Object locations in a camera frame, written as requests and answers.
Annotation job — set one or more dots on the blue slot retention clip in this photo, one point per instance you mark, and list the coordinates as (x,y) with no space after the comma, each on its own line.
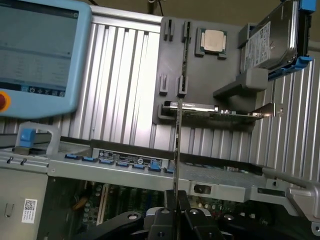
(139,165)
(70,157)
(155,165)
(107,161)
(123,163)
(89,159)

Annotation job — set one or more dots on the blue release latch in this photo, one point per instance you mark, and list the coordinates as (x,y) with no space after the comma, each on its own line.
(27,137)

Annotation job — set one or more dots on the silver hard disk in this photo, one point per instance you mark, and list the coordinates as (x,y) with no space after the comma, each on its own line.
(270,42)

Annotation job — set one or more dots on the silver CPU chip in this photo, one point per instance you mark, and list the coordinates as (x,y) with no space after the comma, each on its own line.
(213,40)

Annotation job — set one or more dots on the grey parts rack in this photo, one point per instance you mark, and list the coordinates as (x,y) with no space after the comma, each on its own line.
(172,62)

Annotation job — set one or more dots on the grey power supply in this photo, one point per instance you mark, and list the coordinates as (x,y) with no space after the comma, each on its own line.
(15,187)

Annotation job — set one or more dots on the green graphics card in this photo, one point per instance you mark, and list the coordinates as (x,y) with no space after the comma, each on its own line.
(200,113)

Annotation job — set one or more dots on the grey open PC case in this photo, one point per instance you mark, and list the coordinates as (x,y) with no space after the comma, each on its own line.
(150,177)

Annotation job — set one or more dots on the blue disk caddy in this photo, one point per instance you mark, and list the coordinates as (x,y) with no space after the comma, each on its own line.
(303,37)

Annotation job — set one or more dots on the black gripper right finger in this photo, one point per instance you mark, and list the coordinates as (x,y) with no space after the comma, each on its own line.
(195,225)

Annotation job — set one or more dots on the green motherboard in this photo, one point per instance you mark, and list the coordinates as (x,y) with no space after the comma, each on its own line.
(130,197)

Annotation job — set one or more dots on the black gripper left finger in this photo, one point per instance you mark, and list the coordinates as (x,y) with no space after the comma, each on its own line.
(160,225)

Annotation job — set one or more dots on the blue teach pendant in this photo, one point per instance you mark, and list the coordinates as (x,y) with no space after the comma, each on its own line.
(37,50)

